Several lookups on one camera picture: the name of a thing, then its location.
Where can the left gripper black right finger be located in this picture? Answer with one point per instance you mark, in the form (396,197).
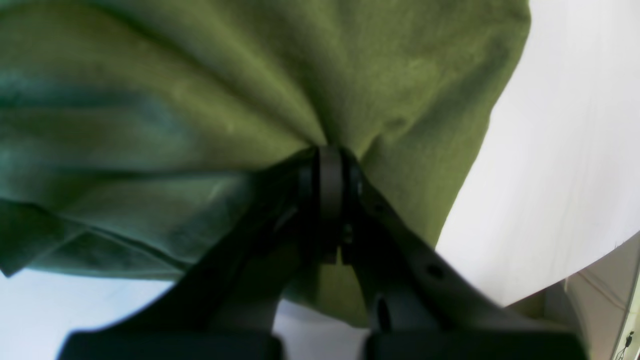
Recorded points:
(418,306)

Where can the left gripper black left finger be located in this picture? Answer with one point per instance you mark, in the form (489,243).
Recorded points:
(224,307)

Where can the olive green T-shirt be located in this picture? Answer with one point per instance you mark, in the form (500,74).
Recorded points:
(129,127)

